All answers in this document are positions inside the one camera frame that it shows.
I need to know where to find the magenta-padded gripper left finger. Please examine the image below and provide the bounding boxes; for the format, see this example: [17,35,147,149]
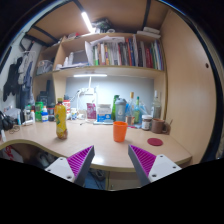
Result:
[44,144,96,188]

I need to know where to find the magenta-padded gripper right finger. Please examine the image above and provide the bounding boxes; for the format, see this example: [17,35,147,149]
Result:
[127,144,183,187]

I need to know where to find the yellow drink bottle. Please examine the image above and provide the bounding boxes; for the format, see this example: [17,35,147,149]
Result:
[54,97,69,140]

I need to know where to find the red round coaster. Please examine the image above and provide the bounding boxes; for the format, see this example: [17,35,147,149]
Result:
[147,137,164,147]

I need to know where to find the brown mug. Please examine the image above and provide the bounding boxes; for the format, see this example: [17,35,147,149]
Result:
[151,118,169,135]

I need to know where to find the dark jar white lid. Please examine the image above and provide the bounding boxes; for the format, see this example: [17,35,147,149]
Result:
[141,114,153,131]

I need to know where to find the orange plastic cup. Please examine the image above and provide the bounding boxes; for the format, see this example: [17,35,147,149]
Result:
[112,120,129,143]

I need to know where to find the green glass bottle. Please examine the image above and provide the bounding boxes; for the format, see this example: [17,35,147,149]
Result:
[133,96,142,125]

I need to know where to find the pink pouch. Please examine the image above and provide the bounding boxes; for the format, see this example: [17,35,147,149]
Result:
[86,102,97,120]

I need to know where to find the blue white carton box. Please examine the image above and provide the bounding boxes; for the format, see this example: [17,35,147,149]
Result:
[96,103,113,123]

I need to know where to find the clear glass bottle yellow cap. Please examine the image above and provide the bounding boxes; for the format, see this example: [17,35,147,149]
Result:
[125,91,136,126]

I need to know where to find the white canister red lid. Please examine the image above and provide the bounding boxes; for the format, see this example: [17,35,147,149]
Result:
[63,99,72,116]

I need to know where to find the white bottle blue label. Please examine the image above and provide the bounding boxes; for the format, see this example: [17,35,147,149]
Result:
[40,105,50,123]

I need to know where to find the green canister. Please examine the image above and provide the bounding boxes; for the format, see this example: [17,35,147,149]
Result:
[34,101,45,122]

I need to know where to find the tall green bottle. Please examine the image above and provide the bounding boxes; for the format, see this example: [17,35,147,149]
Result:
[111,94,120,121]

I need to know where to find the black bag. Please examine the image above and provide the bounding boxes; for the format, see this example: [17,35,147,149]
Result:
[0,110,16,132]

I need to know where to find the white bar desk lamp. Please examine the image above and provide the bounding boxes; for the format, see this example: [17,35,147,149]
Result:
[72,73,109,98]

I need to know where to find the wooden shelf unit with books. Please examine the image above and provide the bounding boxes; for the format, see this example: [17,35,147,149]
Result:
[32,25,167,101]

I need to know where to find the grey blue hanging clothes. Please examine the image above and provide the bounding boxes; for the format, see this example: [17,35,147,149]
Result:
[17,49,37,108]

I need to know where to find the dark hanging jacket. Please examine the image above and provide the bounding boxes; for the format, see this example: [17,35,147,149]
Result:
[2,56,24,103]

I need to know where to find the ceiling tube light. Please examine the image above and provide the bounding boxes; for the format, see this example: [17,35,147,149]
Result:
[80,11,96,34]

